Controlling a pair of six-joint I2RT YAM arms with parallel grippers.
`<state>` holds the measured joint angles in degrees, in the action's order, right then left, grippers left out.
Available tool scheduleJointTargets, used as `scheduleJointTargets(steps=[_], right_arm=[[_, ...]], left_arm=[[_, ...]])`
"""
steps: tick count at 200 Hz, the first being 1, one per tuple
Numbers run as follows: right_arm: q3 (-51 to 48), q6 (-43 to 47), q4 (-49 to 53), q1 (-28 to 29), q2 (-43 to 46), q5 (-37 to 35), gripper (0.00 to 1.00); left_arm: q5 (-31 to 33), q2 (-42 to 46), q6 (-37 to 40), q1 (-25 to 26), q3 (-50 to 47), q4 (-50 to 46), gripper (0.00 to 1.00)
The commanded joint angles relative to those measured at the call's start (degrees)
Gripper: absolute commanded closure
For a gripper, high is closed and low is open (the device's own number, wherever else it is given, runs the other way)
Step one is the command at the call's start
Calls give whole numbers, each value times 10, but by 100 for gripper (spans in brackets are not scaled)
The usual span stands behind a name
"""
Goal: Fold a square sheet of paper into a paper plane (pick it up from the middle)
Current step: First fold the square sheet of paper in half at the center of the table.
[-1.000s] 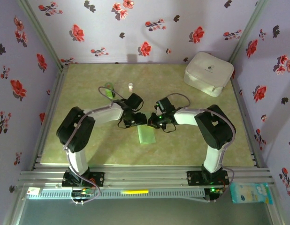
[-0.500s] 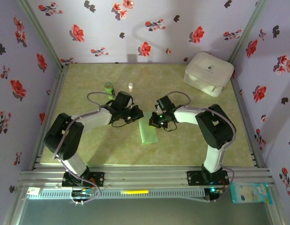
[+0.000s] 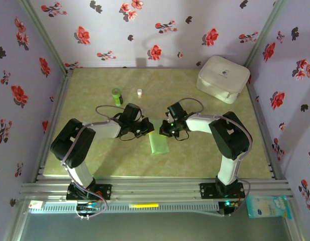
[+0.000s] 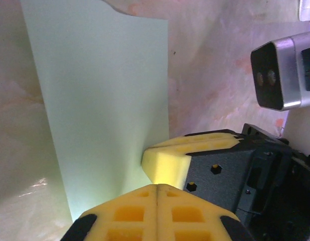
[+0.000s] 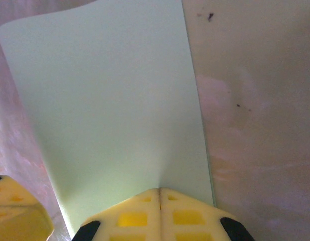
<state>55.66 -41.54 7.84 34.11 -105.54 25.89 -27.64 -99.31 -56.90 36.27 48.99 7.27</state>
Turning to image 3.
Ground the light green paper sheet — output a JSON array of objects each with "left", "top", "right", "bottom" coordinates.
[{"left": 148, "top": 130, "right": 170, "bottom": 155}]

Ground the green cylindrical bottle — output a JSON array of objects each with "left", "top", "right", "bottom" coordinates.
[{"left": 111, "top": 87, "right": 124, "bottom": 106}]

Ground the white zippered case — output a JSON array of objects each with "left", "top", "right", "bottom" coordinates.
[{"left": 196, "top": 55, "right": 251, "bottom": 105}]

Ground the yellow label strip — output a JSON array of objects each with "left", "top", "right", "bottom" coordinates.
[{"left": 129, "top": 203, "right": 160, "bottom": 208}]

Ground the controller with green light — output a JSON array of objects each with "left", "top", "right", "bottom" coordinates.
[{"left": 219, "top": 199, "right": 242, "bottom": 216}]

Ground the blue wet wipes packet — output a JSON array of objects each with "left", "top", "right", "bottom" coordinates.
[{"left": 246, "top": 195, "right": 293, "bottom": 219}]

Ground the white tag with red mark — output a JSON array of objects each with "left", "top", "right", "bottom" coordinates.
[{"left": 29, "top": 200, "right": 45, "bottom": 210}]

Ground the grey right arm cable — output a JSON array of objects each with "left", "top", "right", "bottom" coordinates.
[{"left": 177, "top": 97, "right": 253, "bottom": 218}]

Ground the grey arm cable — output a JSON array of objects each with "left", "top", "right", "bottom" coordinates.
[
  {"left": 60, "top": 104, "right": 145, "bottom": 221},
  {"left": 177, "top": 97, "right": 253, "bottom": 218}
]

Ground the grey left arm cable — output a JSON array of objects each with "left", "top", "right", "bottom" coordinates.
[{"left": 60, "top": 104, "right": 145, "bottom": 221}]

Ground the aluminium frame cross rail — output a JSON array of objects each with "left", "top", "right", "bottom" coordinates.
[{"left": 19, "top": 177, "right": 295, "bottom": 201}]

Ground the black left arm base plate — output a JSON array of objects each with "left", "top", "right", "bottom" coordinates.
[{"left": 66, "top": 184, "right": 112, "bottom": 201}]

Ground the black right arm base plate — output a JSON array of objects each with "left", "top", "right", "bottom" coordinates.
[{"left": 199, "top": 182, "right": 246, "bottom": 200}]

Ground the aluminium side rail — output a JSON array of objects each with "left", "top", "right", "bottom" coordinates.
[
  {"left": 246, "top": 84, "right": 284, "bottom": 181},
  {"left": 32, "top": 69, "right": 75, "bottom": 183}
]

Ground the grey slotted cable duct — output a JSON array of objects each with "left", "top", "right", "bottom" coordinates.
[{"left": 28, "top": 202, "right": 220, "bottom": 214}]

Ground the controller with coloured wires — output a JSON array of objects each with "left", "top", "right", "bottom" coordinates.
[{"left": 76, "top": 199, "right": 103, "bottom": 214}]

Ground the aluminium corner post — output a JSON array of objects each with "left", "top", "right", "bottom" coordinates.
[
  {"left": 244, "top": 0, "right": 288, "bottom": 68},
  {"left": 18, "top": 0, "right": 74, "bottom": 76}
]

